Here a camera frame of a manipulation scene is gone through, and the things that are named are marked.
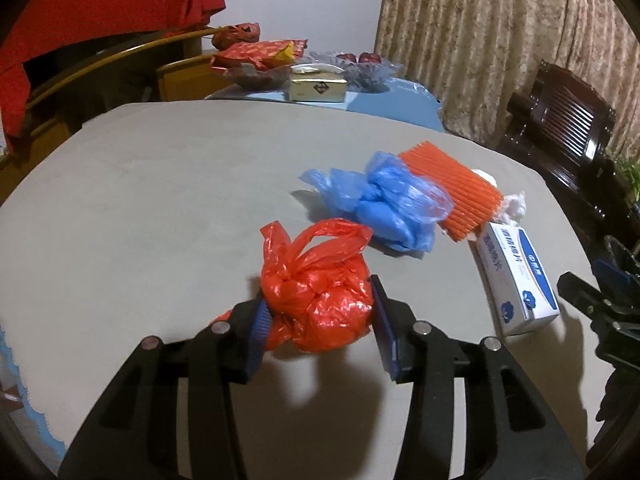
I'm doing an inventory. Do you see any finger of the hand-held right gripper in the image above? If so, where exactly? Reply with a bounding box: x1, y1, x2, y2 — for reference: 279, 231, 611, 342
557, 271, 621, 321
592, 235, 640, 286

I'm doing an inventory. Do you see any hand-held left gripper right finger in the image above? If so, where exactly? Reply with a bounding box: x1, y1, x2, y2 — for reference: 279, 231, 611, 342
369, 274, 586, 480

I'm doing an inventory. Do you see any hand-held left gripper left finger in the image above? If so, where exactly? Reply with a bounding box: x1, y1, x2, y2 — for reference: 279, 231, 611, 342
57, 295, 281, 480

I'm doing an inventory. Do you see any red plastic bag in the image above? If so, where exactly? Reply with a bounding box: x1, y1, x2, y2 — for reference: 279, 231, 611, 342
212, 218, 376, 353

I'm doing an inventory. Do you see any white box with blue print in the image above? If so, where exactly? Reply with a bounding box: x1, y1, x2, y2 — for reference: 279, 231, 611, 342
475, 221, 561, 337

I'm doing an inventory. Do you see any blue plastic bag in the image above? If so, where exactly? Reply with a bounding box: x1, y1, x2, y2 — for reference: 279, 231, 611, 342
299, 151, 455, 254

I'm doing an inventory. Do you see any person's right hand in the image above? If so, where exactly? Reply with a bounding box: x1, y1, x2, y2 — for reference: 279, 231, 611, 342
595, 365, 640, 431

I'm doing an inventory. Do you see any dark wooden side table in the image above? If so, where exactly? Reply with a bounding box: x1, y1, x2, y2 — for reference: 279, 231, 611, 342
575, 157, 640, 261

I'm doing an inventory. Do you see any potted green plant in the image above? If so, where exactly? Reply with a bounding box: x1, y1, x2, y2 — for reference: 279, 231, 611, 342
617, 155, 640, 206

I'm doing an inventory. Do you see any dark wooden armchair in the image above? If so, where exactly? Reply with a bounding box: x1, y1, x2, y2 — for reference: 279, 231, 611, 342
497, 59, 618, 196

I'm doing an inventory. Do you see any blue-clothed side table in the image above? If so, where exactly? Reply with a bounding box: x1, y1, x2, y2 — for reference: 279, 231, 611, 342
205, 77, 443, 133

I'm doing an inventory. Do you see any blue scalloped tablecloth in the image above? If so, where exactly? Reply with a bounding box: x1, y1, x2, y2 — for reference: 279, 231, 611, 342
0, 325, 66, 461

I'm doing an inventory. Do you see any gold box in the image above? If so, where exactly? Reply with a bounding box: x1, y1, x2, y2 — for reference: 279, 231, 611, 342
289, 71, 347, 104

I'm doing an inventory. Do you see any glass plate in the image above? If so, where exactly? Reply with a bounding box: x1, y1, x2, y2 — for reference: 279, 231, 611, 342
223, 62, 296, 92

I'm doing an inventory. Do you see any glass fruit bowl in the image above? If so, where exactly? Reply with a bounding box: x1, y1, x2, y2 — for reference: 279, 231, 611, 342
310, 50, 403, 92

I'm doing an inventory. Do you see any light wooden cabinet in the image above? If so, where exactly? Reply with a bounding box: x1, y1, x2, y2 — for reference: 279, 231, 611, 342
156, 52, 231, 102

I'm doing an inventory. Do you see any red snack packet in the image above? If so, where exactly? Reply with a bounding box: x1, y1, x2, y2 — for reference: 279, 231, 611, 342
210, 39, 308, 72

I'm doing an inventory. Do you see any beige patterned curtain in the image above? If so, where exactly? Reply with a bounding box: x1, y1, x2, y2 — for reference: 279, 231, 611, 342
374, 0, 640, 161

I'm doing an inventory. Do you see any red patterned bag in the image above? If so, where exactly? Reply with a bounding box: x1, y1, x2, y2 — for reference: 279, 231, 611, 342
211, 21, 261, 51

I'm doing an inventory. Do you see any black television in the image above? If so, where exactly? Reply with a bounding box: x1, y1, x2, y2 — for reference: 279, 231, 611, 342
25, 35, 166, 106

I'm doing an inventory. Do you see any red cloth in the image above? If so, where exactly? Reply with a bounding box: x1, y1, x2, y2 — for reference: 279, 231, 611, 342
0, 0, 227, 153

